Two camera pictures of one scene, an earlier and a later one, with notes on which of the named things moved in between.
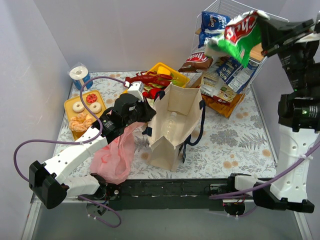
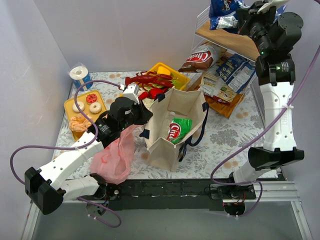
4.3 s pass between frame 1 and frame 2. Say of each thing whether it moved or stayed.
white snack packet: stayed
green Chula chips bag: moved
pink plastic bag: stayed
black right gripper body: moved
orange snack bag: stayed
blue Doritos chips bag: moved
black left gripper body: stayed
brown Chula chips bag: stayed
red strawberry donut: stayed
